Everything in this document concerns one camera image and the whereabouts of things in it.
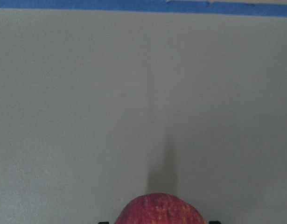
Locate lone red yellow apple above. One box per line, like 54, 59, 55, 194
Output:
115, 193, 207, 224

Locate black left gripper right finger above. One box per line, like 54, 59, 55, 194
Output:
208, 220, 221, 224

